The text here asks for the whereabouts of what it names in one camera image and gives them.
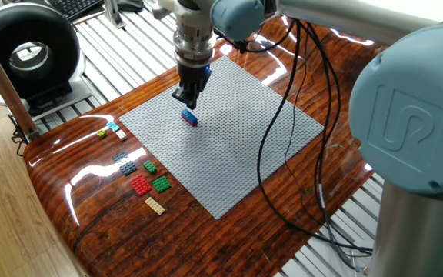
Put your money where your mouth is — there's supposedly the grey Lego baseplate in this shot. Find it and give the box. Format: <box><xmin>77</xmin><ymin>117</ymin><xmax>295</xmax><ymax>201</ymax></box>
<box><xmin>118</xmin><ymin>56</ymin><xmax>325</xmax><ymax>220</ymax></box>

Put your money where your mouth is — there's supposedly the black cable with grey sleeve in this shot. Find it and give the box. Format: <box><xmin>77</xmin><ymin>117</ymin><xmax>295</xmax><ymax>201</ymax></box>
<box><xmin>300</xmin><ymin>21</ymin><xmax>373</xmax><ymax>275</ymax></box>

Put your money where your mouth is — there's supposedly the glossy wood-grain table mat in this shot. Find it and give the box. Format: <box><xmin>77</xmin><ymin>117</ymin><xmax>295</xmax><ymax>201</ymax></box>
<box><xmin>23</xmin><ymin>17</ymin><xmax>386</xmax><ymax>277</ymax></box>

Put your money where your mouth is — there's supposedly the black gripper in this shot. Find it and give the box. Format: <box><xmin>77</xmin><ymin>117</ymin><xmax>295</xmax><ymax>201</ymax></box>
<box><xmin>172</xmin><ymin>63</ymin><xmax>212</xmax><ymax>111</ymax></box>

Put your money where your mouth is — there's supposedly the brown wooden pole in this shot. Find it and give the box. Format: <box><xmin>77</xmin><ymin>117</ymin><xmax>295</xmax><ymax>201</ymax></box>
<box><xmin>0</xmin><ymin>22</ymin><xmax>40</xmax><ymax>142</ymax></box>

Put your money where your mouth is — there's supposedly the green square Lego plate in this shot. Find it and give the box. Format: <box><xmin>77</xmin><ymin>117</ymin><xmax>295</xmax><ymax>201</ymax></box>
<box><xmin>152</xmin><ymin>175</ymin><xmax>172</xmax><ymax>194</ymax></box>

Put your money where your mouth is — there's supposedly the tan Lego plate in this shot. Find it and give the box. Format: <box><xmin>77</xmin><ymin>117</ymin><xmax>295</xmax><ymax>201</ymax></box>
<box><xmin>144</xmin><ymin>196</ymin><xmax>166</xmax><ymax>216</ymax></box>

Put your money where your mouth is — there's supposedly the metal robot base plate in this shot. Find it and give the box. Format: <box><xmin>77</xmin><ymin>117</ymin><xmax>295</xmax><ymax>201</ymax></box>
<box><xmin>350</xmin><ymin>240</ymin><xmax>375</xmax><ymax>277</ymax></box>

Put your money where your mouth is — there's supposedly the red Lego plate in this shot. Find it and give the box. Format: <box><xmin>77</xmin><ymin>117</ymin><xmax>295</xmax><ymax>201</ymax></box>
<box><xmin>129</xmin><ymin>174</ymin><xmax>153</xmax><ymax>197</ymax></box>

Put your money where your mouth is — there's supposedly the blue long Lego brick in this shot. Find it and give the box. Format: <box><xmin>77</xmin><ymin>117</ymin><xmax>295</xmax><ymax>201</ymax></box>
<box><xmin>180</xmin><ymin>108</ymin><xmax>198</xmax><ymax>125</ymax></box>

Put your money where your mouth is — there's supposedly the aluminium bracket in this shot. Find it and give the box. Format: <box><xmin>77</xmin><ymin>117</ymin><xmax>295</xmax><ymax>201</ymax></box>
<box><xmin>103</xmin><ymin>0</ymin><xmax>126</xmax><ymax>30</ymax></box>

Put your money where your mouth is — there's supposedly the black cable with ferrite bead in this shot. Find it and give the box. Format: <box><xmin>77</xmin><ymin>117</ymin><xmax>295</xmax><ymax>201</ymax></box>
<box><xmin>213</xmin><ymin>18</ymin><xmax>373</xmax><ymax>257</ymax></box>

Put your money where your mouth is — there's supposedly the dark grey Lego plate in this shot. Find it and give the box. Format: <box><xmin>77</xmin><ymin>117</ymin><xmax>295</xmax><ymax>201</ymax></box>
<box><xmin>112</xmin><ymin>152</ymin><xmax>138</xmax><ymax>177</ymax></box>

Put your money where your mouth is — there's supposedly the black computer mouse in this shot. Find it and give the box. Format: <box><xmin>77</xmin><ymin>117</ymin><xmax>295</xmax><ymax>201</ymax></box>
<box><xmin>116</xmin><ymin>0</ymin><xmax>145</xmax><ymax>12</ymax></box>

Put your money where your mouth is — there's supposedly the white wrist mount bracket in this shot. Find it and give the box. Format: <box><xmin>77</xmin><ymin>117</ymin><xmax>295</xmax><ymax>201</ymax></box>
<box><xmin>152</xmin><ymin>0</ymin><xmax>214</xmax><ymax>31</ymax></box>

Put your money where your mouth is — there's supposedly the black keyboard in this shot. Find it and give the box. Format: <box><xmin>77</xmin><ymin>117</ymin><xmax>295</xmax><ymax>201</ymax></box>
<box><xmin>46</xmin><ymin>0</ymin><xmax>105</xmax><ymax>22</ymax></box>

